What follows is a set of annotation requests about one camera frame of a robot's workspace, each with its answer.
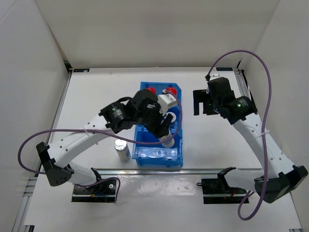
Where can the silver lid bottle front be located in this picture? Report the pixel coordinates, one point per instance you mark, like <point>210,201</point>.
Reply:
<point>122,150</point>

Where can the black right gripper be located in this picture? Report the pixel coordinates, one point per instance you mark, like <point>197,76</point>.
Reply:
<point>201,96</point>

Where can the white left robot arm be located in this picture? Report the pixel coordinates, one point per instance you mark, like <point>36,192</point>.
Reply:
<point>57,157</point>

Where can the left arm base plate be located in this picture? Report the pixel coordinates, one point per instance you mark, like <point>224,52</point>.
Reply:
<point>105,192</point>

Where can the blue bin front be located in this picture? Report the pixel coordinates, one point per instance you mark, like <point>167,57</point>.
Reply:
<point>157,155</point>

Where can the red lid jar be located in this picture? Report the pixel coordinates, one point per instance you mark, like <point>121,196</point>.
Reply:
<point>172,90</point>
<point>151,89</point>

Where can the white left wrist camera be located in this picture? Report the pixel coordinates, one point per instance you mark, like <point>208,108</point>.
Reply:
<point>166,101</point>

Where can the silver lid bottle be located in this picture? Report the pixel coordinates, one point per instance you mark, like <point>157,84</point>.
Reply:
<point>167,141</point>
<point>122,150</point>

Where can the white lid jar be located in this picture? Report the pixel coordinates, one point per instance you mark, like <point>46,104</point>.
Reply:
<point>173,121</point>

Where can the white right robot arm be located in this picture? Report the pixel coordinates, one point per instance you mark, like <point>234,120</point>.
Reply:
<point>279,175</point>

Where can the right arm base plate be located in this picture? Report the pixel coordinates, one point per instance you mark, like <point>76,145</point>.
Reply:
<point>213,194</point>

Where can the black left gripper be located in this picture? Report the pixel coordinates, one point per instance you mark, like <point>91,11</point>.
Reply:
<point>158,129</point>

